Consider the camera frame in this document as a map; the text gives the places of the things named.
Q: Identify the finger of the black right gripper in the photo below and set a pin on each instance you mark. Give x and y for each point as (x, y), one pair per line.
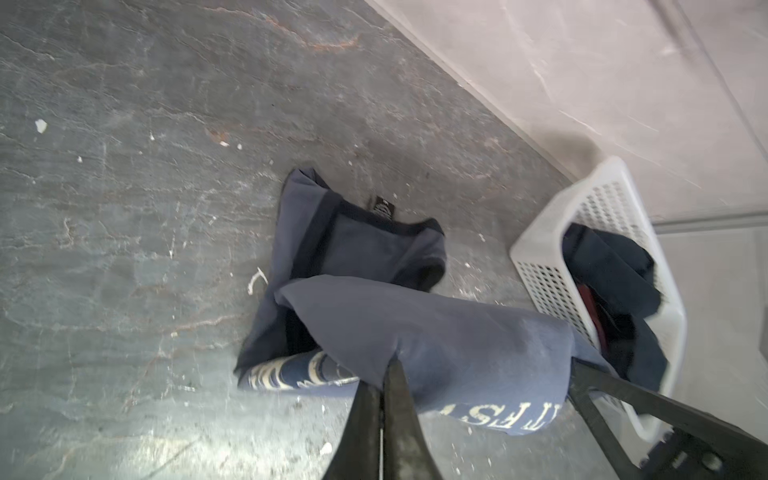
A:
(700, 446)

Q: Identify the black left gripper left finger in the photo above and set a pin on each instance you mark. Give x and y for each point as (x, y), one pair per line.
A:
(358, 453)

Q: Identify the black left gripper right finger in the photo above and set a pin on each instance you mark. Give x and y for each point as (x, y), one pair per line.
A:
(405, 453)

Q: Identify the blue-grey tank top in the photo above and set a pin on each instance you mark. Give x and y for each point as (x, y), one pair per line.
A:
(351, 291)

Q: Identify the dark navy tank top pile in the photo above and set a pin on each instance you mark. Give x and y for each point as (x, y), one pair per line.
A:
(620, 274)

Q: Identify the red garment in basket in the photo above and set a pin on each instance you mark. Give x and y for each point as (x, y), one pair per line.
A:
(594, 314)

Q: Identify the white plastic laundry basket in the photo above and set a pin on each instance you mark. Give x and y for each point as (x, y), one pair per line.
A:
(605, 200)

